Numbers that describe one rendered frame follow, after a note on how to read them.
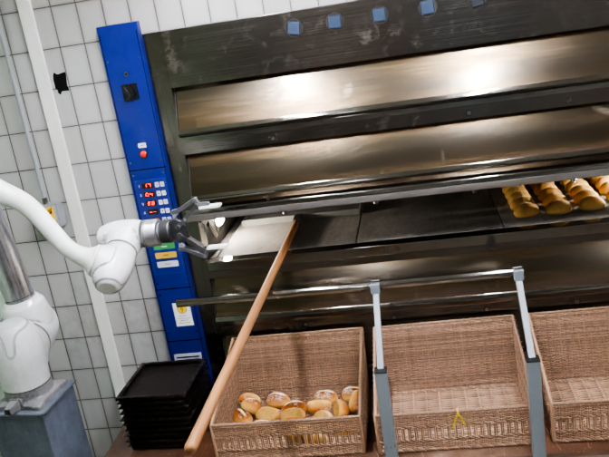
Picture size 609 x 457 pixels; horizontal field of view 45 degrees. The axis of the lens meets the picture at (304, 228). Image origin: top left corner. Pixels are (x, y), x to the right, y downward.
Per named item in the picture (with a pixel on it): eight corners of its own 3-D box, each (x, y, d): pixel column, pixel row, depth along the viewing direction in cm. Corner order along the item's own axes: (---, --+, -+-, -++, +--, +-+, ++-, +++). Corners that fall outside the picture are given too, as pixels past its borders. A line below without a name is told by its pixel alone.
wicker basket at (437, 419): (379, 385, 304) (371, 325, 296) (519, 374, 295) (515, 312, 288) (376, 455, 258) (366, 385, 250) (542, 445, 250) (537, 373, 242)
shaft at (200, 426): (197, 456, 169) (194, 444, 168) (184, 457, 169) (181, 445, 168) (300, 225, 330) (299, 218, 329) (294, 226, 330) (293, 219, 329)
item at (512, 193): (497, 182, 350) (496, 170, 348) (602, 170, 342) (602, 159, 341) (515, 219, 293) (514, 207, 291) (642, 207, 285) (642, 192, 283)
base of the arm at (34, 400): (-16, 418, 239) (-21, 403, 237) (23, 384, 259) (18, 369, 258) (33, 417, 234) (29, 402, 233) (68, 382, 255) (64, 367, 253)
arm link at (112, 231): (153, 235, 247) (144, 262, 237) (110, 239, 250) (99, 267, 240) (142, 210, 240) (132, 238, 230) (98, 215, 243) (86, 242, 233)
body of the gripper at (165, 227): (162, 216, 241) (188, 213, 239) (167, 240, 243) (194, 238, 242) (154, 222, 234) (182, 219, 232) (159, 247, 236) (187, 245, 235)
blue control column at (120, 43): (275, 328, 517) (218, 12, 455) (297, 326, 514) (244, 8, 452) (205, 512, 335) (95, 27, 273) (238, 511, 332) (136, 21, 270)
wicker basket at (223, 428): (241, 394, 315) (229, 335, 307) (372, 385, 305) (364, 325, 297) (214, 463, 269) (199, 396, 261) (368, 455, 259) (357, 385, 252)
